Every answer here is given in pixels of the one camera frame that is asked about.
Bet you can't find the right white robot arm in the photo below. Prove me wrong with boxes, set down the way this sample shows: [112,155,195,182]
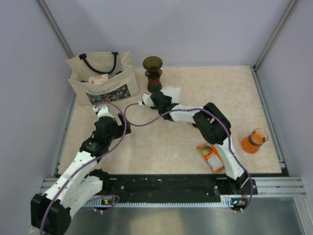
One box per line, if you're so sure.
[142,91,249,194]

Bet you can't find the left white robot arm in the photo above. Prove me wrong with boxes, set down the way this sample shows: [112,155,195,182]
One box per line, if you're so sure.
[31,113,131,235]

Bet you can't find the orange snack packet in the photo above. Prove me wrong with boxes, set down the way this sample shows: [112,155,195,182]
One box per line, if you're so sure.
[197,143,225,174]

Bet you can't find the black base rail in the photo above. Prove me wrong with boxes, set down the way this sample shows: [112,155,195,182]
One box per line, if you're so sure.
[90,170,258,204]

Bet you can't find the box inside tote bag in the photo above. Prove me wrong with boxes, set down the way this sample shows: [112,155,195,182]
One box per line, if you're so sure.
[89,74,108,85]

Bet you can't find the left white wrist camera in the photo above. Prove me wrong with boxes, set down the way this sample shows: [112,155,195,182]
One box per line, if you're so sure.
[93,105,114,120]

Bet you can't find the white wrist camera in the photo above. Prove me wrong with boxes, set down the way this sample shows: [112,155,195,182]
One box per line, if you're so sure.
[93,105,114,120]
[138,93,154,107]

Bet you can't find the beige canvas tote bag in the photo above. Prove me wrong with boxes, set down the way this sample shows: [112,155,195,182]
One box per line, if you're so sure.
[67,52,139,105]

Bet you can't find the white paper coffee filters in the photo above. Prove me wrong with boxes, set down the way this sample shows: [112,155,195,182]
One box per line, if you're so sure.
[160,86,180,103]

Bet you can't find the olive green coffee dripper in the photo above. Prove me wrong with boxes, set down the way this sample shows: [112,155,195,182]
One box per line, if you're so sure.
[143,56,163,78]

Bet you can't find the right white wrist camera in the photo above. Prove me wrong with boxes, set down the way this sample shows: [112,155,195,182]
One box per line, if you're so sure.
[138,93,154,107]

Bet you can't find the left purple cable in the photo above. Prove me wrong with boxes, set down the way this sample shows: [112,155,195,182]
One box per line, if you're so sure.
[39,102,127,235]

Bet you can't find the red glass coffee server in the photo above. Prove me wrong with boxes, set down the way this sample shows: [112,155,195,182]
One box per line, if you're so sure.
[147,77,162,94]

